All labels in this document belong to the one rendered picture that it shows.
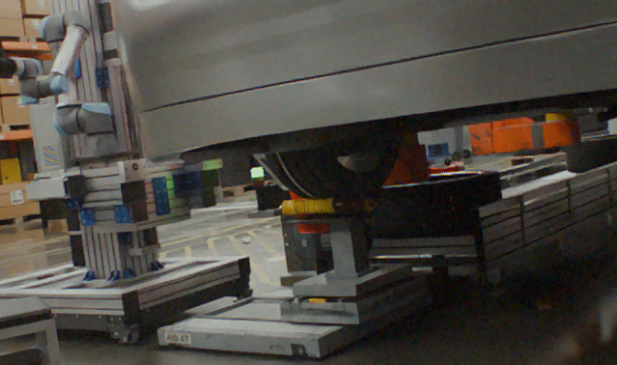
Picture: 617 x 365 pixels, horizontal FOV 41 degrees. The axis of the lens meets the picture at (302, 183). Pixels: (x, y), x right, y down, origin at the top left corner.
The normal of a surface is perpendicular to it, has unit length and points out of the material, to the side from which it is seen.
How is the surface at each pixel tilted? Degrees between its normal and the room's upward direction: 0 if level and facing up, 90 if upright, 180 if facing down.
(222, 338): 90
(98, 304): 90
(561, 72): 103
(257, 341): 90
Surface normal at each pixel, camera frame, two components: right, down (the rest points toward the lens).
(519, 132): -0.61, 0.12
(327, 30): -0.55, 0.42
